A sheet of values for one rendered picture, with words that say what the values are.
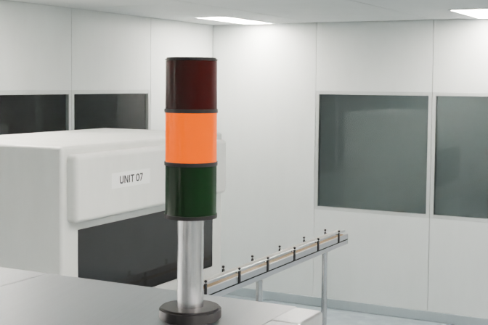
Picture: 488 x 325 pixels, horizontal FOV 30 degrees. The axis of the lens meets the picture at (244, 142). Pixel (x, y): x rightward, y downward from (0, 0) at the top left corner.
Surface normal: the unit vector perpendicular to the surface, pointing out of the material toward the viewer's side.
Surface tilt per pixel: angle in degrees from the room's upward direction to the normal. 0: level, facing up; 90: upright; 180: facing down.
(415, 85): 90
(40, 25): 90
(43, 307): 0
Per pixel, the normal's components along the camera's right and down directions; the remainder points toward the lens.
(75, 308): 0.01, -1.00
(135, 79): 0.88, 0.04
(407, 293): -0.47, 0.05
